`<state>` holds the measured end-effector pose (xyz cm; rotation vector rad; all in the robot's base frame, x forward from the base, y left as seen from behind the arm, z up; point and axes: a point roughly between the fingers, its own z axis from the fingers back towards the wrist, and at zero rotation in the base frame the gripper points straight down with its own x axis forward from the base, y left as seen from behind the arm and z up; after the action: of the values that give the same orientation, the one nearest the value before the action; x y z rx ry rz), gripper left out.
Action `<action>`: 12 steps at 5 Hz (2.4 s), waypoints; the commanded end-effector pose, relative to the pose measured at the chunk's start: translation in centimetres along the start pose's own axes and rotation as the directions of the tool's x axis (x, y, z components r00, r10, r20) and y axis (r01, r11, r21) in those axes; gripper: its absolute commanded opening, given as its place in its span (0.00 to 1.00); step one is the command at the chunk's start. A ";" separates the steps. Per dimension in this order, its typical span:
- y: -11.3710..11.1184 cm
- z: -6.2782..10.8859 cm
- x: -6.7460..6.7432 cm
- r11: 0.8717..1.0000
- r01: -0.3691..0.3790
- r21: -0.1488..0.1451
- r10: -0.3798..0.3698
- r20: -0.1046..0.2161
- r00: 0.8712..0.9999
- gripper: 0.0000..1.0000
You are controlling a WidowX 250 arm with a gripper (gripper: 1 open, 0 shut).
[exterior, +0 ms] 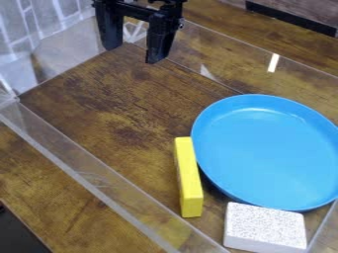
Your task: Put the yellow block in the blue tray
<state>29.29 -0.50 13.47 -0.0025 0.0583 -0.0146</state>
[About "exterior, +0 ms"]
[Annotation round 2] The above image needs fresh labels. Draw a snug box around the clear acrylic enclosure wall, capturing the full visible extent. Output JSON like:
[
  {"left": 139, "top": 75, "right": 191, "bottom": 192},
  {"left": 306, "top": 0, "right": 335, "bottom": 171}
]
[{"left": 0, "top": 0, "right": 338, "bottom": 253}]

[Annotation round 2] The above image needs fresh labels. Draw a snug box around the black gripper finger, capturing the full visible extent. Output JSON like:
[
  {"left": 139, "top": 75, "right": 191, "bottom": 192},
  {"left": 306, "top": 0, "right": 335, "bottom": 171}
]
[
  {"left": 146, "top": 13, "right": 182, "bottom": 64},
  {"left": 95, "top": 6, "right": 123, "bottom": 50}
]

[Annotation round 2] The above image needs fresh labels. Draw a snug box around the white speckled sponge block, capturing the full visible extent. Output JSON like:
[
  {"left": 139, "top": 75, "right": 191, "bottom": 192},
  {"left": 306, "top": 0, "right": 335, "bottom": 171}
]
[{"left": 223, "top": 202, "right": 307, "bottom": 253}]

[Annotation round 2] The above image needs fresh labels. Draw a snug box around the dark wooden furniture edge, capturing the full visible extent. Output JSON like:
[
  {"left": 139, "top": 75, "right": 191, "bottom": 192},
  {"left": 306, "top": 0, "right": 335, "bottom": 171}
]
[{"left": 246, "top": 0, "right": 338, "bottom": 38}]

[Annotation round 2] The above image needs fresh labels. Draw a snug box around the yellow butter block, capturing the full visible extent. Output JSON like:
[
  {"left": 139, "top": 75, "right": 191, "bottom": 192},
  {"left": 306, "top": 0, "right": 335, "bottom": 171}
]
[{"left": 174, "top": 136, "right": 203, "bottom": 218}]

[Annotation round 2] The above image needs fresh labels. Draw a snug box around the blue round tray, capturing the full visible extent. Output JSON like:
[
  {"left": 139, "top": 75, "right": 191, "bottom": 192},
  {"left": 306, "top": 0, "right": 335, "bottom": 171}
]
[{"left": 190, "top": 94, "right": 338, "bottom": 211}]

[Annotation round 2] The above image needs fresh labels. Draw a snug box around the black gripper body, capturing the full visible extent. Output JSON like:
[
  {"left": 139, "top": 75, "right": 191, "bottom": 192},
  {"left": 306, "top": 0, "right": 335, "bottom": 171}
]
[{"left": 92, "top": 0, "right": 184, "bottom": 21}]

